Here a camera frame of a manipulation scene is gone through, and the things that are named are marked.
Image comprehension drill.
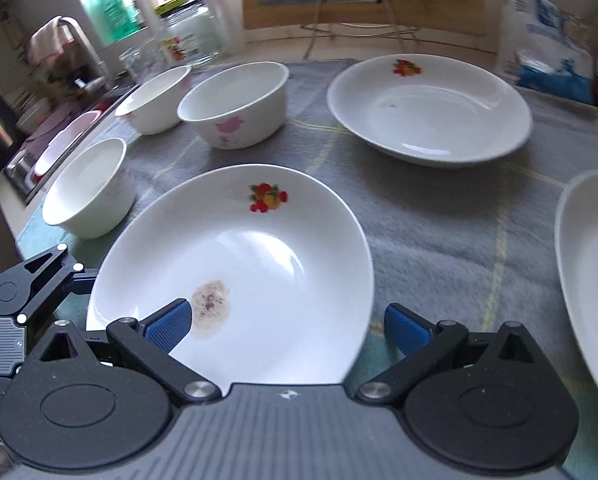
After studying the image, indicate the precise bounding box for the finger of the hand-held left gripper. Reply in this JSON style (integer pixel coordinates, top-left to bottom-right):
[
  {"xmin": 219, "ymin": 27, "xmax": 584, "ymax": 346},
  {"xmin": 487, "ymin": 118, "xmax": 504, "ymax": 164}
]
[{"xmin": 18, "ymin": 242, "xmax": 100, "ymax": 323}]

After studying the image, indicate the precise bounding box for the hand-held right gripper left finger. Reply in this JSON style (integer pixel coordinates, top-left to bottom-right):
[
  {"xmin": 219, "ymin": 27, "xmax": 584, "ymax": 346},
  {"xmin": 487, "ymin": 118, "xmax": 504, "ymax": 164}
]
[{"xmin": 26, "ymin": 298, "xmax": 223, "ymax": 407}]

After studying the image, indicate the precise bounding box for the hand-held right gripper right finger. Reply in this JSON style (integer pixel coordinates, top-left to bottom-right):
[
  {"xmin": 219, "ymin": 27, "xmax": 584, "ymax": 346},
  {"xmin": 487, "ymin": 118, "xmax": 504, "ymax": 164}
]
[{"xmin": 354, "ymin": 303, "xmax": 548, "ymax": 404}]

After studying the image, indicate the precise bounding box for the white bowl pink flower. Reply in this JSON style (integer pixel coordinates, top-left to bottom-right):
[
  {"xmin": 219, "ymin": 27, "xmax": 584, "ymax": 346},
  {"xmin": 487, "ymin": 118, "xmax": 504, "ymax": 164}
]
[
  {"xmin": 177, "ymin": 61, "xmax": 290, "ymax": 151},
  {"xmin": 114, "ymin": 65, "xmax": 193, "ymax": 136},
  {"xmin": 41, "ymin": 137, "xmax": 137, "ymax": 239}
]

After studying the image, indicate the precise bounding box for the white plate fruit print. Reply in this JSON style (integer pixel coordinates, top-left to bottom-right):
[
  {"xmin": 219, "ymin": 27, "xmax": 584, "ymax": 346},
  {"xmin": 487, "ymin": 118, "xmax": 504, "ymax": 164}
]
[
  {"xmin": 85, "ymin": 164, "xmax": 376, "ymax": 386},
  {"xmin": 326, "ymin": 53, "xmax": 533, "ymax": 165},
  {"xmin": 554, "ymin": 170, "xmax": 598, "ymax": 413}
]

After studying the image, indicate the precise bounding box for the grey checked towel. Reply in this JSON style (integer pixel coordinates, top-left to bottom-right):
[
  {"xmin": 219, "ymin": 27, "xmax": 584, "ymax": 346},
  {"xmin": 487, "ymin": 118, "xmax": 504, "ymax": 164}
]
[{"xmin": 16, "ymin": 57, "xmax": 598, "ymax": 480}]

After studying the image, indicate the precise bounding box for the steel sink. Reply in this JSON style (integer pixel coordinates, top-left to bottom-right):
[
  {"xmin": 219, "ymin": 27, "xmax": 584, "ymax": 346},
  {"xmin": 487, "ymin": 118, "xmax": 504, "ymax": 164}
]
[{"xmin": 4, "ymin": 85, "xmax": 140, "ymax": 206}]

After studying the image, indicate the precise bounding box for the small drinking glass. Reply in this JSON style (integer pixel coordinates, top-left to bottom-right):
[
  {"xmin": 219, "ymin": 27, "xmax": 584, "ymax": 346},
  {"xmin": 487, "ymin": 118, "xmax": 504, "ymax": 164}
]
[{"xmin": 119, "ymin": 45, "xmax": 153, "ymax": 82}]

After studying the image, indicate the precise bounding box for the steel faucet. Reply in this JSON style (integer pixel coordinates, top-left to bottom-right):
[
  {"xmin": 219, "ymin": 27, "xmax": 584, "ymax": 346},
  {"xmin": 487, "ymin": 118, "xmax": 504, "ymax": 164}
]
[{"xmin": 56, "ymin": 16, "xmax": 110, "ymax": 92}]

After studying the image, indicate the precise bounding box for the pink cloth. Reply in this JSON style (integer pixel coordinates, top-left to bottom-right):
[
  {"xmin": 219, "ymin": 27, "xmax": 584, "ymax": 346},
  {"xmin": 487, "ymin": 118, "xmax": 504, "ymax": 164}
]
[{"xmin": 29, "ymin": 16, "xmax": 73, "ymax": 61}]

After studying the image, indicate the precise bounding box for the glass jar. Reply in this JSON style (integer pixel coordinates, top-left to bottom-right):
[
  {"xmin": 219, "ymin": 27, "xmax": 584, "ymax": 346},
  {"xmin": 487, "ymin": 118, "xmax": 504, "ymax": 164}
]
[{"xmin": 155, "ymin": 0, "xmax": 225, "ymax": 68}]

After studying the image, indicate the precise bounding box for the green plastic bottle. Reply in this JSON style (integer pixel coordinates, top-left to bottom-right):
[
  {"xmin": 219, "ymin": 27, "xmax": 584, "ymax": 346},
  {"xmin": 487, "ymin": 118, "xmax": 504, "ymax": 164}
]
[{"xmin": 93, "ymin": 0, "xmax": 140, "ymax": 43}]

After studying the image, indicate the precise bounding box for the clear plastic cup stack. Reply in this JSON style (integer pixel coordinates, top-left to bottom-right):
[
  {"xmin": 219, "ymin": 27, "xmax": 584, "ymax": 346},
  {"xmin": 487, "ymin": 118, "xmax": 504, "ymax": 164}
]
[{"xmin": 193, "ymin": 0, "xmax": 234, "ymax": 57}]

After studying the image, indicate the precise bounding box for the bamboo cutting board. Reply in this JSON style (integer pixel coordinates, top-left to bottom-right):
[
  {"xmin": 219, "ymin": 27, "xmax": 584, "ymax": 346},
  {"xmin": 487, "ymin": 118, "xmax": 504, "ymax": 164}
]
[{"xmin": 241, "ymin": 0, "xmax": 500, "ymax": 53}]

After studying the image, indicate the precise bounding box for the white and blue salt bag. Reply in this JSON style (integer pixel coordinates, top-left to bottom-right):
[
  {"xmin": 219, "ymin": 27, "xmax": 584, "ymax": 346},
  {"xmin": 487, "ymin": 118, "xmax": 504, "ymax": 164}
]
[{"xmin": 496, "ymin": 0, "xmax": 597, "ymax": 106}]

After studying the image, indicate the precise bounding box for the metal wire rack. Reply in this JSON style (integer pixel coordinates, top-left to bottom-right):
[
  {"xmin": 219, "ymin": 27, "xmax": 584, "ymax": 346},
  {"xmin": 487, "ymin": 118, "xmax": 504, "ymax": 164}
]
[{"xmin": 299, "ymin": 0, "xmax": 422, "ymax": 58}]

